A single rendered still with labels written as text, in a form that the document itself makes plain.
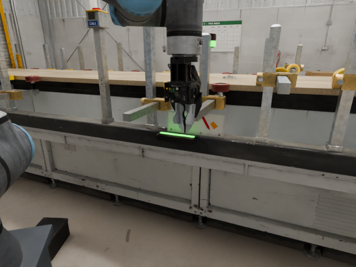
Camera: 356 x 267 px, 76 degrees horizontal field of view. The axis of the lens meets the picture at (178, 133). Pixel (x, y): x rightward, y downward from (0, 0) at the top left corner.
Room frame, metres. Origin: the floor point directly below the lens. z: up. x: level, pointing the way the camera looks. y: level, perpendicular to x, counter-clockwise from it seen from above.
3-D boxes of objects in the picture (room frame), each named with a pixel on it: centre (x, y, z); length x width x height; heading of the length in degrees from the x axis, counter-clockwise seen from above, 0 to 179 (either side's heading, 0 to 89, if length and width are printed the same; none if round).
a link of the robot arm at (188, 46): (0.62, -0.02, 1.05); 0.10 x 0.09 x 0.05; 68
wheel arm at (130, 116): (0.99, 0.11, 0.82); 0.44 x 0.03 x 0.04; 158
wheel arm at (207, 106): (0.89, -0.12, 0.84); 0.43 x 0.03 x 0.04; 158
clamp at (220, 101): (0.96, -0.13, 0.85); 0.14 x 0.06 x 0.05; 68
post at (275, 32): (0.87, -0.34, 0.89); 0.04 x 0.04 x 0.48; 68
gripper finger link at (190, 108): (0.62, -0.03, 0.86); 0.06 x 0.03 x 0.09; 158
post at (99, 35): (1.15, 0.37, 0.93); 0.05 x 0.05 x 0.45; 68
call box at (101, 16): (1.15, 0.37, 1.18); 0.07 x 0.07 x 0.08; 68
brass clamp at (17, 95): (1.41, 1.03, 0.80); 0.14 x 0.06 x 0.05; 68
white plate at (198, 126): (0.95, -0.07, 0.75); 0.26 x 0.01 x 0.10; 68
